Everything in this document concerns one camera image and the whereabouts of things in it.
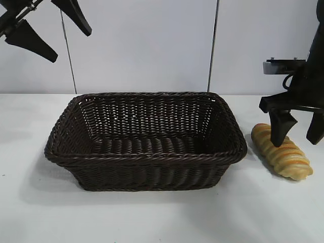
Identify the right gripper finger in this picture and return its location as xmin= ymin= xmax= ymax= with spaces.
xmin=305 ymin=109 xmax=324 ymax=146
xmin=268 ymin=108 xmax=299 ymax=148

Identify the black camera cable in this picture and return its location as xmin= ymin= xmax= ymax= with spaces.
xmin=281 ymin=74 xmax=294 ymax=91

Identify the dark brown wicker basket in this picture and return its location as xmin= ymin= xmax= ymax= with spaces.
xmin=45 ymin=91 xmax=248 ymax=192

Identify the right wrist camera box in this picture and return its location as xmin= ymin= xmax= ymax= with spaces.
xmin=262 ymin=57 xmax=309 ymax=76

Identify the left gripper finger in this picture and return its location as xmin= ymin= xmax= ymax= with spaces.
xmin=50 ymin=0 xmax=92 ymax=37
xmin=4 ymin=19 xmax=59 ymax=64

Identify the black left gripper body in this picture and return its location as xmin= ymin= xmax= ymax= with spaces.
xmin=0 ymin=0 xmax=43 ymax=41

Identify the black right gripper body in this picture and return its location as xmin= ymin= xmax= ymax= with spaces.
xmin=259 ymin=54 xmax=324 ymax=114

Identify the long twisted golden bread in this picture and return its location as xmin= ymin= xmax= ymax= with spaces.
xmin=251 ymin=123 xmax=314 ymax=181

